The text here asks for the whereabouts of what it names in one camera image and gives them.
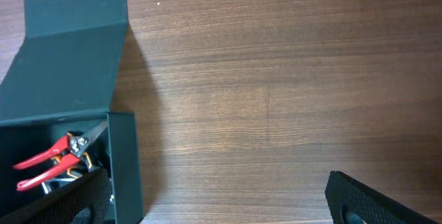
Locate black orange needle-nose pliers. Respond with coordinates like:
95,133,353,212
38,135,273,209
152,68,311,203
51,152,99,182

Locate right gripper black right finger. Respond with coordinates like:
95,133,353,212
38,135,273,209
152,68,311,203
325,171,436,224

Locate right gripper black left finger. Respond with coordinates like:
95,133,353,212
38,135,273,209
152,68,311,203
1,169,112,224

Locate dark green box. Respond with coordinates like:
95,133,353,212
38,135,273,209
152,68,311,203
1,0,144,223

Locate red handled pruning shears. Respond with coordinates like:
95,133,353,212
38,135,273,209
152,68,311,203
12,120,108,192

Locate chrome socket wrench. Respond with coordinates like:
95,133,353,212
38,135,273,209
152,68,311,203
41,178,75,194

